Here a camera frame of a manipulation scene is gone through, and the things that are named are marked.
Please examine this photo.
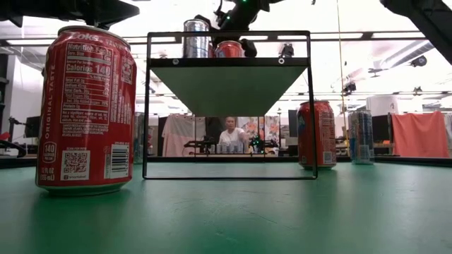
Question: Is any black metal rig frame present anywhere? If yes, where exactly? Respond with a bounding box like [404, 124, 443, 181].
[0, 155, 452, 169]

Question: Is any red Fanta can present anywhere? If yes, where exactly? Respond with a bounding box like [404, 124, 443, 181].
[296, 100, 337, 169]

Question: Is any orange hanging cloth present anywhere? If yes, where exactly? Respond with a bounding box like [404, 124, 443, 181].
[391, 111, 450, 159]

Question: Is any wooden shelf black metal frame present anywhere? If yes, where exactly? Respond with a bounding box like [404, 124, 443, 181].
[142, 30, 319, 181]

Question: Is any thin hanging cable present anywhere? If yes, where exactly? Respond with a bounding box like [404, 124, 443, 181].
[335, 0, 346, 117]

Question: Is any red Coke can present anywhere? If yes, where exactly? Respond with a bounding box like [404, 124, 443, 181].
[35, 25, 138, 197]

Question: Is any red soda can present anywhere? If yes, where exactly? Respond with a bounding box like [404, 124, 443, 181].
[213, 40, 246, 59]

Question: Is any person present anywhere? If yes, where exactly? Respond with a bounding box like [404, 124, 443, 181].
[218, 116, 250, 155]

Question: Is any white pink hanging cloth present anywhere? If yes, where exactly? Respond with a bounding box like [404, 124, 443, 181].
[161, 113, 197, 158]

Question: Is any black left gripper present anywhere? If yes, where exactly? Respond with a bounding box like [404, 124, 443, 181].
[42, 0, 141, 31]

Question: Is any dark storage rack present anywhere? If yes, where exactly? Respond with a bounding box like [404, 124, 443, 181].
[0, 52, 10, 137]

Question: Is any floral hanging cloth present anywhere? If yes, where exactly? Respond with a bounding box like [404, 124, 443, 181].
[246, 115, 280, 156]

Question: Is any white cabinet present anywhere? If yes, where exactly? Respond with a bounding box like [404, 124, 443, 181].
[365, 94, 393, 116]

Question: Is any slim blue silver can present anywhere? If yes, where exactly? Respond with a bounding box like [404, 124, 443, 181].
[347, 109, 376, 166]
[182, 18, 212, 59]

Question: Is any black ceiling camera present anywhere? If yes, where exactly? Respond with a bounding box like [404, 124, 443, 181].
[341, 81, 357, 97]

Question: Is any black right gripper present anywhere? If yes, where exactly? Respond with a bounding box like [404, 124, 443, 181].
[194, 0, 283, 59]

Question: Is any black mounted device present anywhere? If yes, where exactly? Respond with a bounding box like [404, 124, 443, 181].
[278, 42, 295, 59]

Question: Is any black monitor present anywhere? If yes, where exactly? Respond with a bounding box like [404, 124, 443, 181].
[23, 115, 42, 139]
[371, 114, 391, 144]
[287, 109, 299, 147]

